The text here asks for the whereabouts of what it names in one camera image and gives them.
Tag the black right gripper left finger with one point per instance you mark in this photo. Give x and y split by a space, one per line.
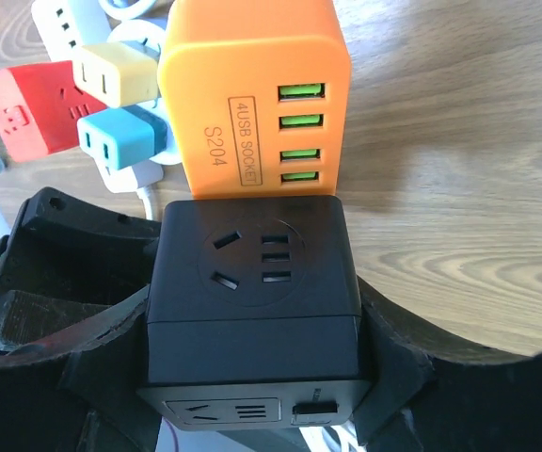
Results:
75 390

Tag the black cube socket adapter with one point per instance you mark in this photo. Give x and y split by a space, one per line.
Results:
254 316

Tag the teal plug adapter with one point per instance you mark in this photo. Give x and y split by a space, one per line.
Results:
122 137

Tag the red cube socket adapter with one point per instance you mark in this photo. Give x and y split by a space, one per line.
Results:
39 108

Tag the orange USB power strip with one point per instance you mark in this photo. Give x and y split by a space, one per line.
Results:
256 93

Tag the light blue round socket base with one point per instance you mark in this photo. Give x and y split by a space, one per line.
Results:
150 33

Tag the white power strip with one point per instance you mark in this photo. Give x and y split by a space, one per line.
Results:
64 25

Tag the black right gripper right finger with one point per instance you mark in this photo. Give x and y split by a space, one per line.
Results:
436 391

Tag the yellow plug adapter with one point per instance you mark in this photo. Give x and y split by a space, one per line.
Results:
117 73

